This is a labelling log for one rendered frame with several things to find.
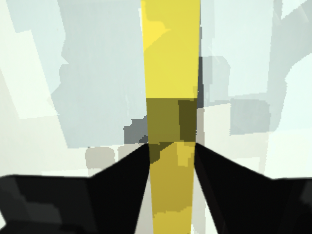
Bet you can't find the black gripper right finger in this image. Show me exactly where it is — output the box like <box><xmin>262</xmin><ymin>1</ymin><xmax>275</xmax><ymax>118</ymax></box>
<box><xmin>194</xmin><ymin>143</ymin><xmax>312</xmax><ymax>234</ymax></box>

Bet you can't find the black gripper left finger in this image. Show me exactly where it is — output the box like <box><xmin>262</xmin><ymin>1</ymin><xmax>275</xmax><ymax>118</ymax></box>
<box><xmin>0</xmin><ymin>143</ymin><xmax>150</xmax><ymax>234</ymax></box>

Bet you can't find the yellow bar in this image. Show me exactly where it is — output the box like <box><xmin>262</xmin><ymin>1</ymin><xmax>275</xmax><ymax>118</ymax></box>
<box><xmin>141</xmin><ymin>0</ymin><xmax>200</xmax><ymax>234</ymax></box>

